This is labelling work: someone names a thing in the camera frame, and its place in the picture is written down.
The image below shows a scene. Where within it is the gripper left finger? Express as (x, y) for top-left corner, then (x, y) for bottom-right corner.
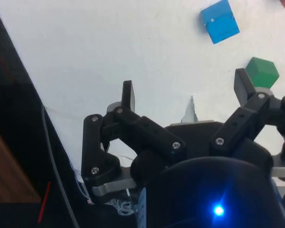
(81, 80), (187, 188)

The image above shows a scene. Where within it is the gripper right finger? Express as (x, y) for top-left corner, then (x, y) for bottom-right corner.
(209, 68), (285, 164)

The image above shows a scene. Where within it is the green cube block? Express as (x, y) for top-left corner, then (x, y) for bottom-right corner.
(245, 57), (280, 89)

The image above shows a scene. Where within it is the blue cube block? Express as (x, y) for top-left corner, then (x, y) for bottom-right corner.
(200, 0), (240, 45)

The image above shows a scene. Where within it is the grey cable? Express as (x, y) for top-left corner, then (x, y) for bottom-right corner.
(42, 106), (80, 228)

